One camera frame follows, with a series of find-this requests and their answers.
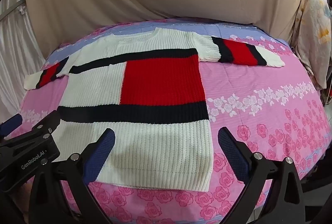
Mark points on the white satin curtain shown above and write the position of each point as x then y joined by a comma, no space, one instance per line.
15,45

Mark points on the floral hanging cloth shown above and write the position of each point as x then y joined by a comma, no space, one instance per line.
313,32

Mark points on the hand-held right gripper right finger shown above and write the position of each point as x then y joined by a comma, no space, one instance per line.
229,147

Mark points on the white red black knit sweater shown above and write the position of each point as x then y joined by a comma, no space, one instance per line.
155,78

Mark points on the pink floral bed sheet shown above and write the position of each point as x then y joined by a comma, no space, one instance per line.
259,120

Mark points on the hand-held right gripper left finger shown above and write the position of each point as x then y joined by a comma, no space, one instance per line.
103,147

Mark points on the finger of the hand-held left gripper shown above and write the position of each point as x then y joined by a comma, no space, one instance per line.
46,123
11,123

